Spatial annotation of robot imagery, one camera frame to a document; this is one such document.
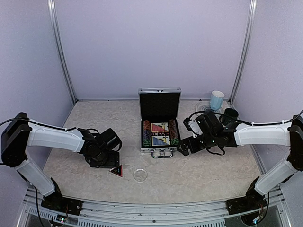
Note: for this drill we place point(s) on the green chip group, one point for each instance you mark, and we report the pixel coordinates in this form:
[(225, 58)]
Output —
[(174, 141)]

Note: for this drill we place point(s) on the front aluminium rail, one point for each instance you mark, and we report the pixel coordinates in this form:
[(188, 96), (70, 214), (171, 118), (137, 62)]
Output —
[(112, 214)]

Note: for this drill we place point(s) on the white swirl plate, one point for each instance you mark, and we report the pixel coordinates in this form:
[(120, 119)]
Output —
[(205, 106)]

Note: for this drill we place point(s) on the left poker chip row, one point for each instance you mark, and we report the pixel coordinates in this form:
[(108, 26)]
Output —
[(146, 130)]

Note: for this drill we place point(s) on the light blue ribbed cup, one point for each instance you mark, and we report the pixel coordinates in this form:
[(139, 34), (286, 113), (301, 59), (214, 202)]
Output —
[(216, 99)]

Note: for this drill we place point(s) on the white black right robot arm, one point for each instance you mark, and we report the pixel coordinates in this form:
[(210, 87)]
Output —
[(288, 134)]

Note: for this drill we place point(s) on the red playing card deck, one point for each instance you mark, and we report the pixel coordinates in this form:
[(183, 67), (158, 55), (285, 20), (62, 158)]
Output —
[(160, 127)]

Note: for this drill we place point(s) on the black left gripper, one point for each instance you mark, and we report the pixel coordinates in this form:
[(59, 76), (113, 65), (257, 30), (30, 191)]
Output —
[(113, 161)]

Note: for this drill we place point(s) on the red dice row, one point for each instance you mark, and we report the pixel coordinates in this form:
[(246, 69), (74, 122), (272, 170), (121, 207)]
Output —
[(160, 133)]

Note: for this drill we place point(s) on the aluminium poker case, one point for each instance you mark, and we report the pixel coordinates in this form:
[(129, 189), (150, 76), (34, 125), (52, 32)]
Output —
[(159, 105)]

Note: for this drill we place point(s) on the black triangular dealer button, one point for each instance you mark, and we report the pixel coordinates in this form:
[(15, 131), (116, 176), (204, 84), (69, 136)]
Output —
[(117, 170)]

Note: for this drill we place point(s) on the right poker chip row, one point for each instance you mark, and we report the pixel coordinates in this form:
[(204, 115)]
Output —
[(173, 130)]

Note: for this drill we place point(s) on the right aluminium frame post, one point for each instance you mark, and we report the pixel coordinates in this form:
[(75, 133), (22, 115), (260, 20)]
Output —
[(244, 52)]

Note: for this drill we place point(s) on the dark green mug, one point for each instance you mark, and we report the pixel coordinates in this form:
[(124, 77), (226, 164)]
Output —
[(230, 115)]

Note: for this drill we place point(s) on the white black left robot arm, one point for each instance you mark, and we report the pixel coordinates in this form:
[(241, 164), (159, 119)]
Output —
[(23, 132)]

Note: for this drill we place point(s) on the green chip stack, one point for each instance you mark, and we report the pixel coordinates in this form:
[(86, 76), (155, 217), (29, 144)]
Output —
[(147, 142)]

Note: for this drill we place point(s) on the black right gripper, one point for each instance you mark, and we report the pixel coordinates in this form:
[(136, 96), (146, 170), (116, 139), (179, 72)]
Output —
[(184, 143)]

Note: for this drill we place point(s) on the poker chip row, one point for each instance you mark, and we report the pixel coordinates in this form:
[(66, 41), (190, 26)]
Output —
[(146, 130), (173, 130)]

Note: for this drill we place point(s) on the clear round plastic lid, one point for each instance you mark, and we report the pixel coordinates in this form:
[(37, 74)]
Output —
[(140, 175)]

